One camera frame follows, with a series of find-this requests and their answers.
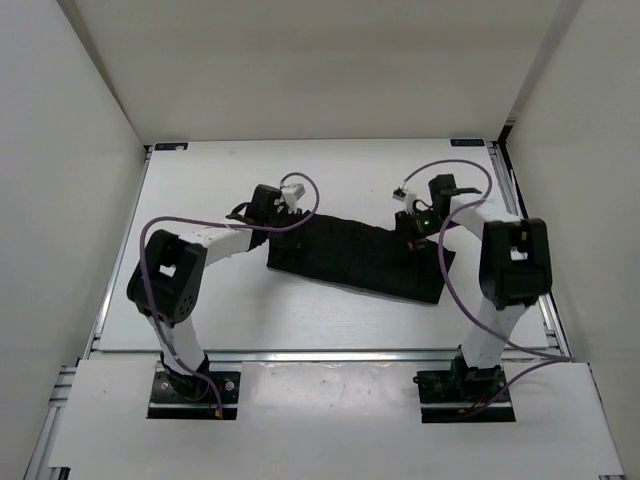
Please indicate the blue corner label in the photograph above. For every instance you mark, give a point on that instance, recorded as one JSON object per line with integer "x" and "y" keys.
{"x": 467, "y": 142}
{"x": 171, "y": 146}

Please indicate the aluminium table rail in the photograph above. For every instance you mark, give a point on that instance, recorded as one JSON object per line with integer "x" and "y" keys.
{"x": 327, "y": 356}

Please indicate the blue left corner label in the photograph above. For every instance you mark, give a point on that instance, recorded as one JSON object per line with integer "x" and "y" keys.
{"x": 171, "y": 146}

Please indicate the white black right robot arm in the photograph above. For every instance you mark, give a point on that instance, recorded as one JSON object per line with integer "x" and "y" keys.
{"x": 514, "y": 266}

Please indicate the blue right corner label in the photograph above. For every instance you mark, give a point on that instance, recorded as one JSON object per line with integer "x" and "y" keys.
{"x": 467, "y": 142}

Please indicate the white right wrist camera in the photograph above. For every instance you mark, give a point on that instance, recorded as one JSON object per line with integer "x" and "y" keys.
{"x": 407, "y": 197}

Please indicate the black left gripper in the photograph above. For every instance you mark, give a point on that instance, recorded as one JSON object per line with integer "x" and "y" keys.
{"x": 294, "y": 218}

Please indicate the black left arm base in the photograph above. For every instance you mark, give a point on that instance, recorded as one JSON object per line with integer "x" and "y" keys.
{"x": 175, "y": 397}

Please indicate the white front cover board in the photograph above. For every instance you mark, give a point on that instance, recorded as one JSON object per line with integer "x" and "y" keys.
{"x": 349, "y": 421}

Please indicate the black pleated skirt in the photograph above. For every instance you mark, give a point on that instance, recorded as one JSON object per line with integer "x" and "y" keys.
{"x": 354, "y": 254}

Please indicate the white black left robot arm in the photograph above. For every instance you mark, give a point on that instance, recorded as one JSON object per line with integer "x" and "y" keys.
{"x": 165, "y": 284}

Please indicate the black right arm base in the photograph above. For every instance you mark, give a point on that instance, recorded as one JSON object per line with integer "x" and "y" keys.
{"x": 464, "y": 394}

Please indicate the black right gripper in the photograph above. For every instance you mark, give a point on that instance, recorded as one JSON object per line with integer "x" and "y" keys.
{"x": 405, "y": 229}

